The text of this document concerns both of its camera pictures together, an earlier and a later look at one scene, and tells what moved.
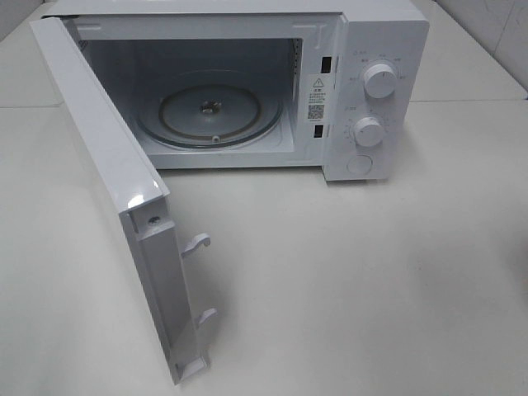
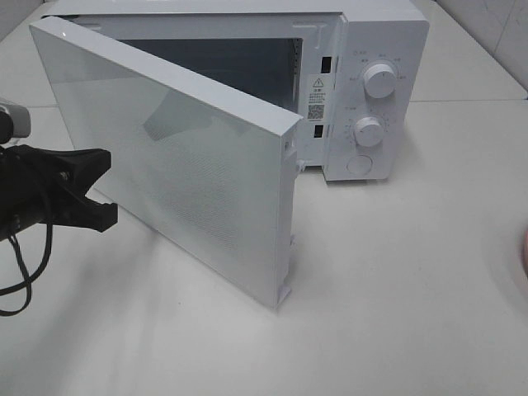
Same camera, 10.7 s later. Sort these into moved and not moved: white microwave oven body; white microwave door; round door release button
Moved: white microwave door
Not moved: round door release button; white microwave oven body
